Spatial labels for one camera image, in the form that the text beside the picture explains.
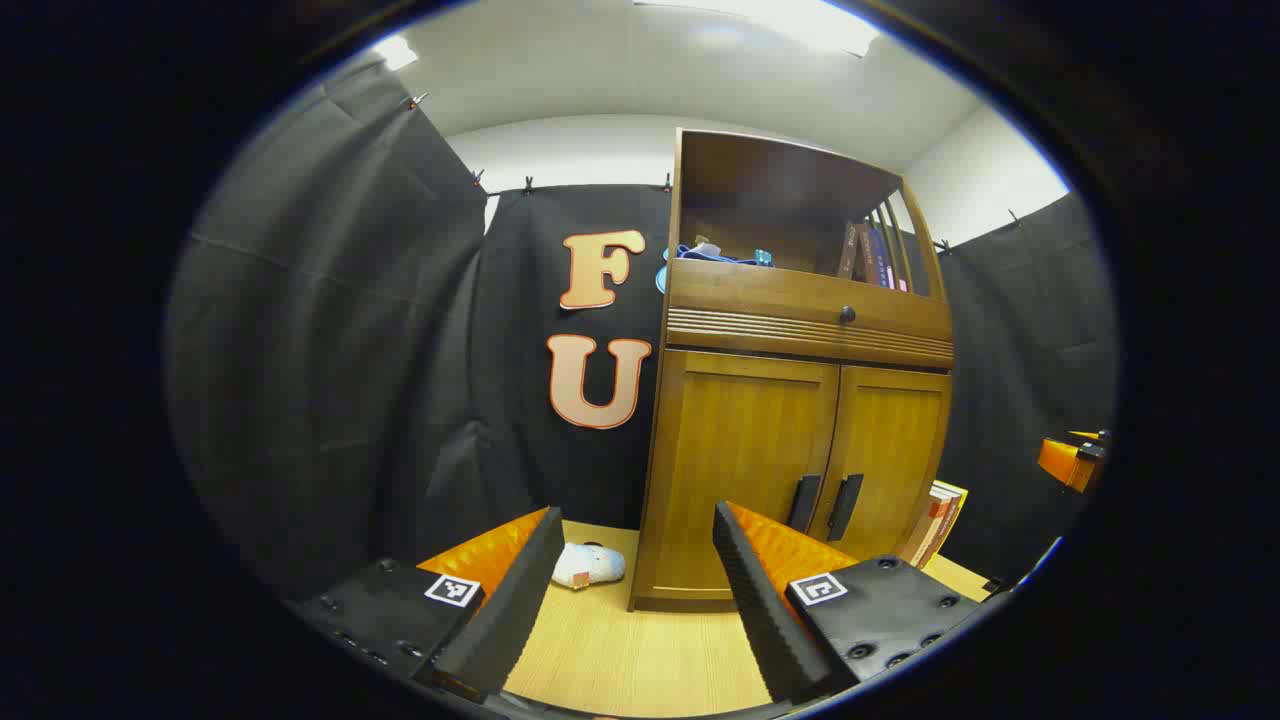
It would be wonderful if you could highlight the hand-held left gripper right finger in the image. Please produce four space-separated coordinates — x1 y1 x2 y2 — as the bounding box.
712 500 986 706

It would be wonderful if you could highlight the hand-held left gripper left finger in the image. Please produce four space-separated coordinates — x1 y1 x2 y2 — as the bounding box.
290 506 566 701

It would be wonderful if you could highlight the wooden shoe cabinet door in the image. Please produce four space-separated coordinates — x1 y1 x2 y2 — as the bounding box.
655 350 841 601
808 365 953 563

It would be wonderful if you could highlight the wooden double-door shoe cabinet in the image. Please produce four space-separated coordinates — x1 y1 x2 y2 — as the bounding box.
628 127 956 613

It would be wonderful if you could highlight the white plush toy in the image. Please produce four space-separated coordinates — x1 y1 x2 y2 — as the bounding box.
551 542 627 591

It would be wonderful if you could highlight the brown book with white spine text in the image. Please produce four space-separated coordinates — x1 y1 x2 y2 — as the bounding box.
928 488 959 563

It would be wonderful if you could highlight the beige book with orange band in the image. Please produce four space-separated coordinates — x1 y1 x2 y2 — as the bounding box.
900 487 946 567

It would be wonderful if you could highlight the dark blue book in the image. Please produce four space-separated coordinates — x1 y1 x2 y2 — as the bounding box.
868 225 898 291

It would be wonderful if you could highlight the black backdrop cloth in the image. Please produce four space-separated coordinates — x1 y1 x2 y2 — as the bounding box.
165 55 1119 601

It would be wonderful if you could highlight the wooden drawer with black knob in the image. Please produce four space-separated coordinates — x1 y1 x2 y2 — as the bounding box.
665 258 954 369

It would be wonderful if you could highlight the large ceiling light panel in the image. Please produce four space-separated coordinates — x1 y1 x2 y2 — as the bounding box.
632 0 881 58

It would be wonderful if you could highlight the blue strap item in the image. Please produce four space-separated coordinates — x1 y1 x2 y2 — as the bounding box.
677 240 759 268

